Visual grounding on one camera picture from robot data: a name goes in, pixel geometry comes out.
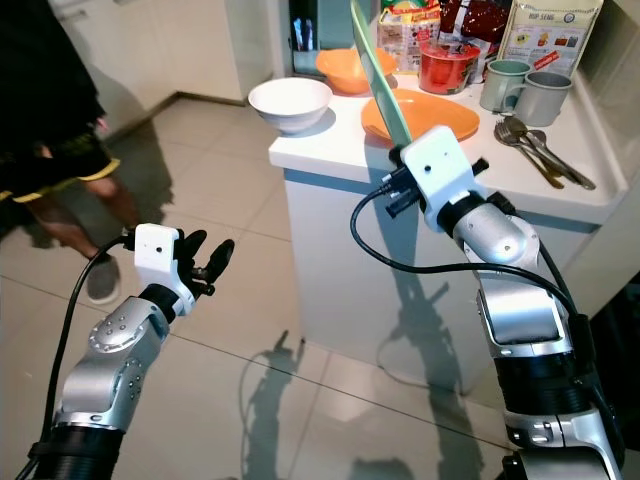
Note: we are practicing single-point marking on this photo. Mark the green plate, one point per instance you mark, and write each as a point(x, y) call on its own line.
point(380, 85)

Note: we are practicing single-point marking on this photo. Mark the white bowl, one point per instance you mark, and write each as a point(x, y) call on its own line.
point(290, 100)

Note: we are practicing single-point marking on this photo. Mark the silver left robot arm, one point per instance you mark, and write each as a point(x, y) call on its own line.
point(115, 360)

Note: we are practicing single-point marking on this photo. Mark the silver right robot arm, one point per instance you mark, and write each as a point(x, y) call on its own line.
point(520, 310)

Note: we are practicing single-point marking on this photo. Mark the orange plate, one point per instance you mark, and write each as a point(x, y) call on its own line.
point(445, 115)

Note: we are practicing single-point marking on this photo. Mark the red instant noodle cup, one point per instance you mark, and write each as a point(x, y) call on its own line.
point(448, 68)

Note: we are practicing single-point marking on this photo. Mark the orange bowl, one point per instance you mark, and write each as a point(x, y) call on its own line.
point(345, 70)

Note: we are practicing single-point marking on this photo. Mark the brown metal spoon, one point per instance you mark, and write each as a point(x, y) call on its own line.
point(510, 128)

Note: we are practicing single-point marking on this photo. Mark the green mug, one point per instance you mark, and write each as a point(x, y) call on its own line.
point(502, 85)

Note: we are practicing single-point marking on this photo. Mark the white kitchen island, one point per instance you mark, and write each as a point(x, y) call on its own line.
point(360, 280)

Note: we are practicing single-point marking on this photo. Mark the silver metal spoon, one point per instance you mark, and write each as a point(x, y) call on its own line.
point(535, 140)

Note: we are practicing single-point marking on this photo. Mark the instant noodle multipack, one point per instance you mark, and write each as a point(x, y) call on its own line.
point(410, 25)

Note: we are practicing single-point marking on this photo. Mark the grey mug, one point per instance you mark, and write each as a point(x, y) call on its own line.
point(545, 100)

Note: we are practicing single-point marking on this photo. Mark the dark red snack bag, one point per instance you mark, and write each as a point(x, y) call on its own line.
point(475, 20)

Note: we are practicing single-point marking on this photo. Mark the printed cracker package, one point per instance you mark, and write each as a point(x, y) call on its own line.
point(555, 35)

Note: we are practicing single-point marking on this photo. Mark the white kitchen cabinet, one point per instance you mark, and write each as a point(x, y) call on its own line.
point(180, 40)

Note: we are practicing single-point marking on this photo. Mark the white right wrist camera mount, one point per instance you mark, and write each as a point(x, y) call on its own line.
point(440, 165)

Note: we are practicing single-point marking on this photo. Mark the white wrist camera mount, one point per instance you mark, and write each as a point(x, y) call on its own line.
point(440, 165)
point(157, 255)

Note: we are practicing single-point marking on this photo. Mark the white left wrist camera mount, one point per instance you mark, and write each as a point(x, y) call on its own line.
point(157, 255)

